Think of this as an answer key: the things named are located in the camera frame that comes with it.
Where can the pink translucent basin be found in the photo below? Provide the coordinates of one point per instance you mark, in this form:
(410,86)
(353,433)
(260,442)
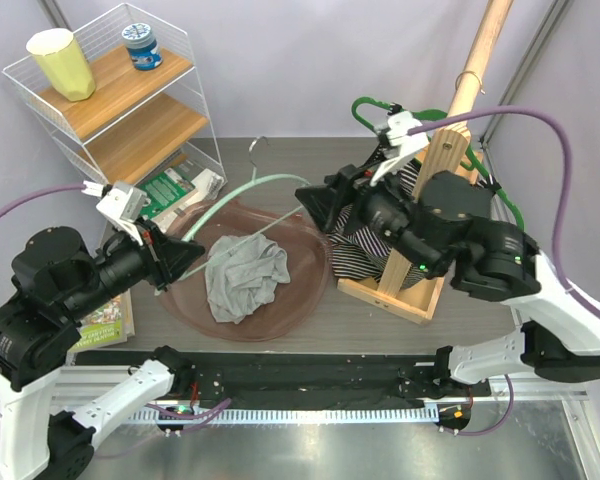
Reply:
(309,265)

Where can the green book on shelf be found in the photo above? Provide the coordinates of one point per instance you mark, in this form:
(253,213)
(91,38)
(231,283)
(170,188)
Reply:
(164,191)

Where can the wooden clothes rack stand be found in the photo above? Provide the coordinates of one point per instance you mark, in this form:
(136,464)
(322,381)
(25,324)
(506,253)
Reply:
(439,178)

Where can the grey tank top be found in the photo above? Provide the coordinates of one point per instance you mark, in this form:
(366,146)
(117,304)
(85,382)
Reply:
(242,275)

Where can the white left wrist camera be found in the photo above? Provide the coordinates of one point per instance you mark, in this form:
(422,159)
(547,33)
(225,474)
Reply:
(120,204)

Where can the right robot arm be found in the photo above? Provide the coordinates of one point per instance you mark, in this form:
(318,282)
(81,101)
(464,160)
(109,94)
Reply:
(448,228)

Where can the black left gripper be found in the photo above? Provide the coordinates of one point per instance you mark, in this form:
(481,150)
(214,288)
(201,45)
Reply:
(167,257)

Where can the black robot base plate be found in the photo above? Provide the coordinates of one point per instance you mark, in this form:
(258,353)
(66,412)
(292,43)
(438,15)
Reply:
(268,381)

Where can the green book on table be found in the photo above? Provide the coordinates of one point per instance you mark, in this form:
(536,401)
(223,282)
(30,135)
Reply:
(109,324)

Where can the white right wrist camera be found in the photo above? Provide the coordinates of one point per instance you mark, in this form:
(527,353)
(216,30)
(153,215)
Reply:
(397,145)

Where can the black white striped top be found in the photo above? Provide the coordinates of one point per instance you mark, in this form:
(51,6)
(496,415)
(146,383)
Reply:
(362,254)

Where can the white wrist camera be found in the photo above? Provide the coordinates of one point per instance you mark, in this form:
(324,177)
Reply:
(120,204)
(397,145)

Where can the blue lidded jar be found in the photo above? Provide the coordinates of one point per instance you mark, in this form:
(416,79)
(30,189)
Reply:
(142,46)

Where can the yellow faceted cup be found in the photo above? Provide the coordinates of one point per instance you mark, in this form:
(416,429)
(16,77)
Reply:
(58,54)

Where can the white wire shelf unit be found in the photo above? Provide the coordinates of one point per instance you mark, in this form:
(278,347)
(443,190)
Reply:
(136,123)

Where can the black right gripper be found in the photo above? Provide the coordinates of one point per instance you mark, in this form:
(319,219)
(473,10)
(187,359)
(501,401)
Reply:
(348,187)

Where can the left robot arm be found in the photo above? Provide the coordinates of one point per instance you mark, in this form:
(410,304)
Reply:
(58,282)

